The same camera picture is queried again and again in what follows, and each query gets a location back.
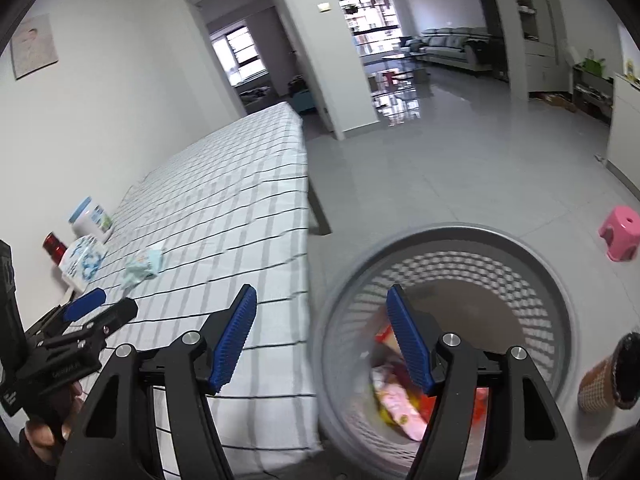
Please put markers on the grey sofa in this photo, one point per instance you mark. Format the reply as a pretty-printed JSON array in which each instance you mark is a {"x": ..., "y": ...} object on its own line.
[{"x": 450, "y": 47}]

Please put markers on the person's left forearm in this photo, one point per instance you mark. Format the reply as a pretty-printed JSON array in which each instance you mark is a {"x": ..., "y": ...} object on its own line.
[{"x": 25, "y": 462}]

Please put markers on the glass coffee table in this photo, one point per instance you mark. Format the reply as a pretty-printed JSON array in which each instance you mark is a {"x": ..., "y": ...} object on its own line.
[{"x": 405, "y": 67}]

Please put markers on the tall shelf cabinet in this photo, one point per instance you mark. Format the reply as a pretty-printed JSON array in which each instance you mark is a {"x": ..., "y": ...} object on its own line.
[{"x": 540, "y": 60}]

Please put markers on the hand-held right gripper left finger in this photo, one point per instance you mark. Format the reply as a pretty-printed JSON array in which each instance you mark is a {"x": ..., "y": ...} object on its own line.
[{"x": 235, "y": 335}]

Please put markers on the dark door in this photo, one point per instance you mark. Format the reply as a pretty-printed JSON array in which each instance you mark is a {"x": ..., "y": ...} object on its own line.
[{"x": 491, "y": 30}]

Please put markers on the red can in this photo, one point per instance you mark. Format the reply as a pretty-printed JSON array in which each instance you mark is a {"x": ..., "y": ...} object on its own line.
[{"x": 54, "y": 247}]

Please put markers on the red stool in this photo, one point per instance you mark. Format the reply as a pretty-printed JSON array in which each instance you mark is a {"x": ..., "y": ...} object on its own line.
[{"x": 390, "y": 79}]

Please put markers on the light blue tissue packet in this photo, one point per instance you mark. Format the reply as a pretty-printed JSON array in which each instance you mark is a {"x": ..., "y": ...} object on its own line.
[{"x": 142, "y": 267}]

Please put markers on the person's left hand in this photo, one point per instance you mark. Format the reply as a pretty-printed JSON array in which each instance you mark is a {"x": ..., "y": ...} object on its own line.
[{"x": 45, "y": 432}]

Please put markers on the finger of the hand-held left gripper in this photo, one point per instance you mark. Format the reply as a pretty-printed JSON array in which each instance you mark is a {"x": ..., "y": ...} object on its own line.
[
  {"x": 112, "y": 315},
  {"x": 85, "y": 304}
]

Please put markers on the pink packet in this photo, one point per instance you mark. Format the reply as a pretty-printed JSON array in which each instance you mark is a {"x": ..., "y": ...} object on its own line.
[{"x": 400, "y": 405}]

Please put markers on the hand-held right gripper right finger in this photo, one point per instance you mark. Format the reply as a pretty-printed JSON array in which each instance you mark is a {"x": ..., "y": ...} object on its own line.
[{"x": 407, "y": 340}]

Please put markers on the grey perforated plastic basket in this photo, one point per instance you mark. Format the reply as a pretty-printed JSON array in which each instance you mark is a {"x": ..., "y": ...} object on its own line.
[{"x": 500, "y": 270}]

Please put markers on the white blue wipes packet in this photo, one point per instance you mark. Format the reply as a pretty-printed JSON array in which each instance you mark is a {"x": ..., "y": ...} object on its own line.
[{"x": 82, "y": 262}]

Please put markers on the red plastic bag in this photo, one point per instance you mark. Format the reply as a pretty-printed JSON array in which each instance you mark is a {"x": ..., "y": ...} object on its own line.
[{"x": 481, "y": 402}]

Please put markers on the wall switch plate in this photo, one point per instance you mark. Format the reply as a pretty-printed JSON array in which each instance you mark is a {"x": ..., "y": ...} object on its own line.
[{"x": 324, "y": 7}]

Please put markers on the framed wall picture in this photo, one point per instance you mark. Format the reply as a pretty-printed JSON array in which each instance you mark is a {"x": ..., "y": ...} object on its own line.
[{"x": 34, "y": 46}]

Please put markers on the living room window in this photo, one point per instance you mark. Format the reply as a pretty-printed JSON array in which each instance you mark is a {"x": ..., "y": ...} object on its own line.
[{"x": 370, "y": 22}]

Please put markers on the white low cabinet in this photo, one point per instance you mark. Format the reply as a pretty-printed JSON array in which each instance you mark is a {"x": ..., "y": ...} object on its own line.
[{"x": 625, "y": 130}]

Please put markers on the white jar with blue lid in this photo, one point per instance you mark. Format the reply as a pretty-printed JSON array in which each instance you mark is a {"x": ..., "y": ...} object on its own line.
[{"x": 92, "y": 220}]

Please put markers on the black table leg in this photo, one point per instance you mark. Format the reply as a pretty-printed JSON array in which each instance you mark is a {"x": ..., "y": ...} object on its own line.
[{"x": 320, "y": 215}]

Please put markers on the pink plastic stool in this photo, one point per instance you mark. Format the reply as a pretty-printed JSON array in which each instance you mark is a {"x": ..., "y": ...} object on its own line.
[{"x": 620, "y": 232}]

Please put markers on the bedroom window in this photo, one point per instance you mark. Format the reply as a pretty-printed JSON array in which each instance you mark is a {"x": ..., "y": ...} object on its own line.
[{"x": 237, "y": 52}]

